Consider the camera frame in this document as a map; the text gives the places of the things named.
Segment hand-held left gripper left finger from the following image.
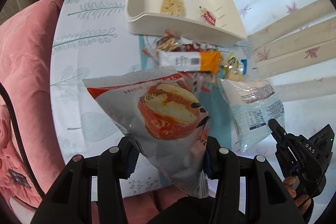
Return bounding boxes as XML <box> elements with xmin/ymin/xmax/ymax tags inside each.
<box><xmin>31</xmin><ymin>136</ymin><xmax>139</xmax><ymax>224</ymax></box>

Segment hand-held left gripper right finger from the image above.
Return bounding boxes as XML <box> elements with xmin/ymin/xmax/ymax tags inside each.
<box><xmin>203</xmin><ymin>136</ymin><xmax>298</xmax><ymax>224</ymax></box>

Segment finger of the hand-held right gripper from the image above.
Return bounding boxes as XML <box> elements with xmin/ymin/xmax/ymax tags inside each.
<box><xmin>268</xmin><ymin>119</ymin><xmax>289</xmax><ymax>146</ymax></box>

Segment light blue bread packet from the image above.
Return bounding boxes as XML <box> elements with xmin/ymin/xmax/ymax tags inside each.
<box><xmin>219</xmin><ymin>79</ymin><xmax>286</xmax><ymax>153</ymax></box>

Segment grey red bread packet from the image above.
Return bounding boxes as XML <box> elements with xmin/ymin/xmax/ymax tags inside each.
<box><xmin>83</xmin><ymin>67</ymin><xmax>212</xmax><ymax>198</ymax></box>

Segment green snack packet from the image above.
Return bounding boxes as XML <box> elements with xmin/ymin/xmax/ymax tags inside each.
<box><xmin>220</xmin><ymin>53</ymin><xmax>247</xmax><ymax>81</ymax></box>

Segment orange snack bar packet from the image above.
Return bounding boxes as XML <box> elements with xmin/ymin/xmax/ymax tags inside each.
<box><xmin>159</xmin><ymin>51</ymin><xmax>220</xmax><ymax>75</ymax></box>

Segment person's right hand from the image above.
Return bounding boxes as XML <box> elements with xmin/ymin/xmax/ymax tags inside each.
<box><xmin>283</xmin><ymin>176</ymin><xmax>314</xmax><ymax>216</ymax></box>

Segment person's black clothing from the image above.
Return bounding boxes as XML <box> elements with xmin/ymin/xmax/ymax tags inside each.
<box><xmin>147</xmin><ymin>196</ymin><xmax>218</xmax><ymax>224</ymax></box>

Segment red brown snack packet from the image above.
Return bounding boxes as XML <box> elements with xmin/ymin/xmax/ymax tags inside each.
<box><xmin>181</xmin><ymin>71</ymin><xmax>218</xmax><ymax>93</ymax></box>

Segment beige maple leaf quilt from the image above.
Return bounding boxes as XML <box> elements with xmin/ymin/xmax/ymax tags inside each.
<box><xmin>248</xmin><ymin>0</ymin><xmax>336</xmax><ymax>101</ymax></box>

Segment dark blue tag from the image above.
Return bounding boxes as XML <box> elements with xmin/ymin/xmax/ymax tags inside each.
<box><xmin>8</xmin><ymin>169</ymin><xmax>29</xmax><ymax>188</ymax></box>

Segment red white snack packet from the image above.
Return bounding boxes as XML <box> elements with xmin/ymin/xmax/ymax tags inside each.
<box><xmin>181</xmin><ymin>41</ymin><xmax>218</xmax><ymax>53</ymax></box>

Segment clear peanut brittle packet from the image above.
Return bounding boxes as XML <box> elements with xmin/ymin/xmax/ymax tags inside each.
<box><xmin>155</xmin><ymin>31</ymin><xmax>182</xmax><ymax>52</ymax></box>

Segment pink plush sofa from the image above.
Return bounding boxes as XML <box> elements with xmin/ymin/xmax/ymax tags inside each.
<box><xmin>0</xmin><ymin>0</ymin><xmax>189</xmax><ymax>216</ymax></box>

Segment small red snack packet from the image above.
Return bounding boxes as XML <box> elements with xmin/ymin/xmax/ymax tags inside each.
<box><xmin>198</xmin><ymin>6</ymin><xmax>217</xmax><ymax>26</ymax></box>

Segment clear cracker packet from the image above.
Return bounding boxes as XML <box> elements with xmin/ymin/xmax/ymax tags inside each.
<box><xmin>160</xmin><ymin>0</ymin><xmax>186</xmax><ymax>17</ymax></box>

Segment black cable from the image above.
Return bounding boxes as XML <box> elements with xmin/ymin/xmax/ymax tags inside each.
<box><xmin>0</xmin><ymin>82</ymin><xmax>45</xmax><ymax>198</ymax></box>

